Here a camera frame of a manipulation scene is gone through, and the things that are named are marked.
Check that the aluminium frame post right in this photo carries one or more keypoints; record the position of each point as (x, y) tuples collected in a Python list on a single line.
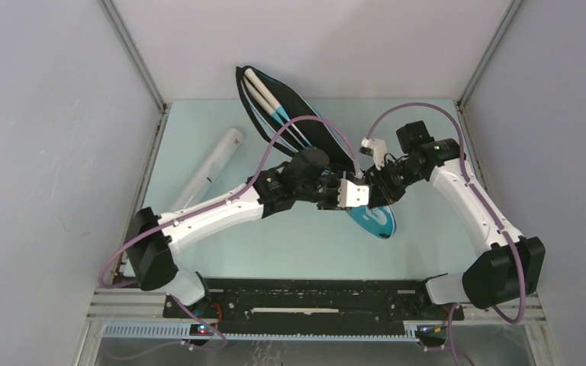
[(508, 19)]

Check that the aluminium frame post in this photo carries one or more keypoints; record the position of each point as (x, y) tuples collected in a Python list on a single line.
[(125, 37), (508, 19)]

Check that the aluminium frame post left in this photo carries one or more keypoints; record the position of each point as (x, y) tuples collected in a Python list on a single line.
[(125, 37)]

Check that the blue racket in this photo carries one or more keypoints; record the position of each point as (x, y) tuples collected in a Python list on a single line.
[(271, 113), (292, 103)]

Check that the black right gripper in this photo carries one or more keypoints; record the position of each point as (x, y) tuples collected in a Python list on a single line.
[(381, 194)]

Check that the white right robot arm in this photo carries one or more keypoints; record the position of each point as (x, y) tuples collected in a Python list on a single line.
[(508, 264)]

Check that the white shuttlecock tube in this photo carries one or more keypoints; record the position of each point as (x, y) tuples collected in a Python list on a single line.
[(208, 171)]

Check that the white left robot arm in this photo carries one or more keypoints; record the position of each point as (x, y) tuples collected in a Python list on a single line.
[(307, 177)]

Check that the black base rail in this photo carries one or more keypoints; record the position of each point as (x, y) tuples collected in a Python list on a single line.
[(319, 307)]

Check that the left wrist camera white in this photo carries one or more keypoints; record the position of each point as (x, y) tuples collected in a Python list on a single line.
[(352, 194)]

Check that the blue racket bag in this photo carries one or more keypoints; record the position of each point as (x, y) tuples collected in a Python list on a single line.
[(379, 222)]

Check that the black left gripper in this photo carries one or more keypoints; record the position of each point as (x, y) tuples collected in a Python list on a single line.
[(333, 204)]

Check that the grey cable duct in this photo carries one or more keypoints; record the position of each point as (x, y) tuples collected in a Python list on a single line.
[(190, 331)]

